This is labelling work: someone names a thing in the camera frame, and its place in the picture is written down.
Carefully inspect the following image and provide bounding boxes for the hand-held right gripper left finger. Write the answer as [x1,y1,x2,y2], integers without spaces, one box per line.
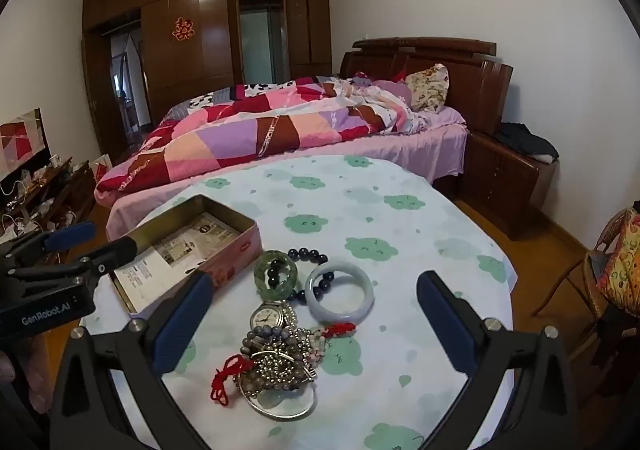
[49,271,215,450]

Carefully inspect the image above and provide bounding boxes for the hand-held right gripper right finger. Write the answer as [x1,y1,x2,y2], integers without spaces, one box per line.
[416,271,593,450]

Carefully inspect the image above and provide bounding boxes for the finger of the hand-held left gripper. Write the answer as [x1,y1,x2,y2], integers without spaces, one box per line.
[0,221,97,261]
[5,236,140,288]

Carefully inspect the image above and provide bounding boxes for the red cord pendant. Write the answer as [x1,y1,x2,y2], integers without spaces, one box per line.
[210,354,253,406]

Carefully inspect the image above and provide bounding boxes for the grey bead bracelet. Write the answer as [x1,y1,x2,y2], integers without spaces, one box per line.
[240,322,321,386]

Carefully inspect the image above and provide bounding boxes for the pink metal tin box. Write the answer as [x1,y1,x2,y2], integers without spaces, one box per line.
[109,194,264,315]

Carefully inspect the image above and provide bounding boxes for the silver wristwatch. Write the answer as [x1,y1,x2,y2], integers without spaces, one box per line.
[248,301,301,346]

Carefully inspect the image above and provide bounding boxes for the red tassel bead bracelet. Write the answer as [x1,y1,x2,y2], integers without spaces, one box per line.
[305,322,357,361]

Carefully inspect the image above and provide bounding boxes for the metal bead necklace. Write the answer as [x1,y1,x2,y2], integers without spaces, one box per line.
[250,325,321,391]

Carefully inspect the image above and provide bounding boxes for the thin silver bangle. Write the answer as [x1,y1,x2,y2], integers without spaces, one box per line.
[235,370,318,423]

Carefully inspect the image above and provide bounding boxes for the wooden television cabinet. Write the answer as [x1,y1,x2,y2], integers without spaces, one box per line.
[0,157,98,251]

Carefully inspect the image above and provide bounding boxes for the newspaper box lining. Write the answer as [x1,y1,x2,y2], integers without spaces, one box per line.
[114,211,241,308]

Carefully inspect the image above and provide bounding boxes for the green jade bangle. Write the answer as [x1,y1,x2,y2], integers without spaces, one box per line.
[253,251,299,301]

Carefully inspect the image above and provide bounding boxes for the pale jade bangle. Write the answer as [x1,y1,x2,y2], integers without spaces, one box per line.
[305,264,374,325]

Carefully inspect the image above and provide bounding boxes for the television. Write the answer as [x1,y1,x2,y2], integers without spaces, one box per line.
[0,108,51,181]

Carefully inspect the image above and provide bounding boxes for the wicker chair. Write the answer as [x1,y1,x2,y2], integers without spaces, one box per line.
[531,207,640,361]

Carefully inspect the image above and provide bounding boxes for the wooden nightstand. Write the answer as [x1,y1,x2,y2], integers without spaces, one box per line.
[462,130,558,241]

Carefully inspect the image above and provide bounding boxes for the patchwork quilt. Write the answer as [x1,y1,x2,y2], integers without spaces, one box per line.
[95,74,416,193]

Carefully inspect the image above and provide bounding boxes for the orange floral cushion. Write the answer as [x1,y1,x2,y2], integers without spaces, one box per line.
[597,210,640,315]

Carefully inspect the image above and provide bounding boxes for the pink bed sheet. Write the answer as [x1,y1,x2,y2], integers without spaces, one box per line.
[107,107,471,241]

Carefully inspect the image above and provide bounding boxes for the dark clothes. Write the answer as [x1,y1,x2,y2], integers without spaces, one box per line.
[492,122,560,163]

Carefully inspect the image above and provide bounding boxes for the red paper decoration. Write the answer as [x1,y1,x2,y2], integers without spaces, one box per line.
[171,17,197,41]

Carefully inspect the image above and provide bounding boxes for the floral pillow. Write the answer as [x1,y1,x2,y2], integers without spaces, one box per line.
[404,64,450,113]

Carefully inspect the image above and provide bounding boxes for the pink pillow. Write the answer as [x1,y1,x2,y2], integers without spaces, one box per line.
[372,78,413,105]

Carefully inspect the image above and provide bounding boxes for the wooden bed headboard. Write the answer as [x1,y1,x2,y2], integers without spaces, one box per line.
[340,36,515,131]

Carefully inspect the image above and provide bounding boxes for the wooden wardrobe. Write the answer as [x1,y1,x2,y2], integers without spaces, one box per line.
[81,0,333,161]

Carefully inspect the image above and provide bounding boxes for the dark bead bracelet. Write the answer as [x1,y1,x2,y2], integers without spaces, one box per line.
[266,247,336,305]

